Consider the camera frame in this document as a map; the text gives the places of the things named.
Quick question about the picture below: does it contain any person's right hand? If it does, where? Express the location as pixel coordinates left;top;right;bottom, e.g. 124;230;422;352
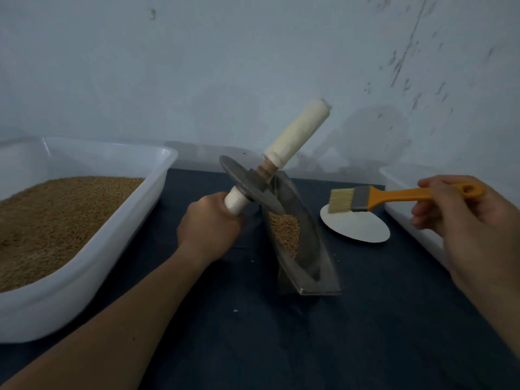
410;175;520;301

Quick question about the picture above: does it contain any person's left hand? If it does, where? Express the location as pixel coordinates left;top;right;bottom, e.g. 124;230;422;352
176;191;244;267

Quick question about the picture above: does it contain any small ground grain portion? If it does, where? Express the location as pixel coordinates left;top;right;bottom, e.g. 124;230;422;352
268;210;302;258

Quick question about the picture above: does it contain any white plastic tray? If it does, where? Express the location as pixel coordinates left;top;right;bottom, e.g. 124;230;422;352
0;136;179;345
379;164;452;269

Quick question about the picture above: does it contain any orange handled brush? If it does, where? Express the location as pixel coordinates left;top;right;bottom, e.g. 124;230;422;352
327;181;487;215

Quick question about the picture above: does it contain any boat-shaped metal grinding trough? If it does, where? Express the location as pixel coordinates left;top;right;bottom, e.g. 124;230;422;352
258;171;343;296

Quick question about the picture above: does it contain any metal grinding wheel with handles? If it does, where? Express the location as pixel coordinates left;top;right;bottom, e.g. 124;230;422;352
218;98;333;218

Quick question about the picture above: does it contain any person's left forearm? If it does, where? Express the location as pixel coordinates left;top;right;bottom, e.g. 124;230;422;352
0;248;214;390

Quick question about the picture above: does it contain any white round plate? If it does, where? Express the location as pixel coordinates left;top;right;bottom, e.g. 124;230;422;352
319;203;392;244

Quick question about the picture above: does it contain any dark blue tablecloth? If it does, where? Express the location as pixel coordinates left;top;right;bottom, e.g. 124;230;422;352
0;168;520;390

